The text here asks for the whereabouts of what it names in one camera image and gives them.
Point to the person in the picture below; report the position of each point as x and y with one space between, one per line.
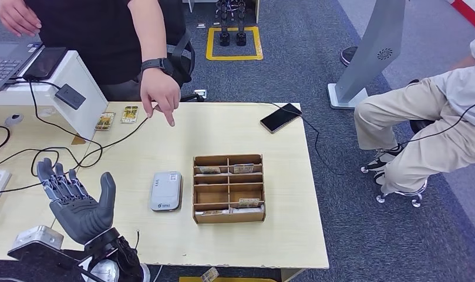
85 39
416 109

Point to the black wristwatch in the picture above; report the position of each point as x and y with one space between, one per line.
155 65

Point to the person's right hand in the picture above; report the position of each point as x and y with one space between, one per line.
17 16

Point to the grey white card reader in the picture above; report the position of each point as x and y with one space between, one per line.
166 191

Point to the black stool chrome base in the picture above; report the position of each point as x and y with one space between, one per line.
418 124

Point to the red floor tape strip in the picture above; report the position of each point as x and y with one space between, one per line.
470 13

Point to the small white floor box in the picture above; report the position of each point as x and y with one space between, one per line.
200 94

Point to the white frame stand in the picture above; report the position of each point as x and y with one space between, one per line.
257 11

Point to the small black box device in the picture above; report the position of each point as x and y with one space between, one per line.
70 96

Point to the black smartphone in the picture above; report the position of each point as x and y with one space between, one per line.
44 62
280 118

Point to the black round floor base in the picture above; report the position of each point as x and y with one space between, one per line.
347 56

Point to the grey round puck device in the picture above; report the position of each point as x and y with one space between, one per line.
14 120

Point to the person's left forearm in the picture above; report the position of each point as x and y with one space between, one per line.
147 31

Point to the black office chair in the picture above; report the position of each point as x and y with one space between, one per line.
175 23

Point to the yellow floor tape square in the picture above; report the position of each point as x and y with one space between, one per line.
210 46

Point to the grey laptop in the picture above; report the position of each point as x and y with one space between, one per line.
3 62

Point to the black robot legs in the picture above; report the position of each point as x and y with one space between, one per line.
224 39

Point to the white riser box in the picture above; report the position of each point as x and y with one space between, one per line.
72 70

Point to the white black sneaker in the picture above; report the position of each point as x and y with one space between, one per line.
381 160
379 178

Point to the wooden card organizer box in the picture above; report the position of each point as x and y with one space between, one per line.
229 218

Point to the small printed card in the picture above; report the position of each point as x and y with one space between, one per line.
210 275

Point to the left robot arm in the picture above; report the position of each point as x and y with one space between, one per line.
105 272

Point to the brown tape patch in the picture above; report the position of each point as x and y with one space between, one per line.
77 140

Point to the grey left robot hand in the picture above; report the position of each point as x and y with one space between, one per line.
81 218

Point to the white card stack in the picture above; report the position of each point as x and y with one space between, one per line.
247 210

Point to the person's left hand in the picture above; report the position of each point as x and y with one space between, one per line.
159 91

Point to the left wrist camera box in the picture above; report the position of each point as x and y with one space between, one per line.
37 237

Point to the grey kiosk stand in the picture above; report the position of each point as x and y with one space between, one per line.
369 46

